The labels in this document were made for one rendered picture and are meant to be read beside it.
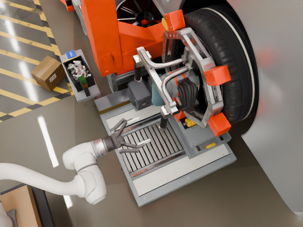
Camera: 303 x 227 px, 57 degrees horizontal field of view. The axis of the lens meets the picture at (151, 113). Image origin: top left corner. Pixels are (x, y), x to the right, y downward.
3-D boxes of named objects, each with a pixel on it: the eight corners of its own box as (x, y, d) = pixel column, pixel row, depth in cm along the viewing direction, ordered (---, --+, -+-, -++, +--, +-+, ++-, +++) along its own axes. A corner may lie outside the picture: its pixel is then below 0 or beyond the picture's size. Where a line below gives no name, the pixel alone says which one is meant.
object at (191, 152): (228, 141, 220) (232, 137, 211) (189, 160, 212) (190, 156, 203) (198, 92, 240) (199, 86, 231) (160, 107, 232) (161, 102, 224)
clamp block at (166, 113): (180, 113, 138) (181, 108, 134) (164, 120, 136) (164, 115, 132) (176, 105, 140) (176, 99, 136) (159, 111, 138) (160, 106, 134)
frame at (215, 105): (208, 135, 168) (234, 88, 119) (199, 139, 167) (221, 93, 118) (168, 68, 190) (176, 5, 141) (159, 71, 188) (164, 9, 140)
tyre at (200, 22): (245, -21, 124) (191, 23, 189) (200, -7, 120) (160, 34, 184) (290, 115, 131) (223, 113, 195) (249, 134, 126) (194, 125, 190)
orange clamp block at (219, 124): (219, 117, 147) (228, 131, 143) (206, 123, 146) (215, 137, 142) (222, 111, 141) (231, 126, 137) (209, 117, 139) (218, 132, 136)
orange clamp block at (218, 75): (221, 80, 130) (231, 79, 121) (207, 86, 128) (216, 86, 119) (217, 65, 128) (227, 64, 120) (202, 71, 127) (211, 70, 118)
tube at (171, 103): (205, 94, 134) (210, 82, 125) (170, 108, 130) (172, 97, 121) (188, 67, 142) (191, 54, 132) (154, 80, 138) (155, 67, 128)
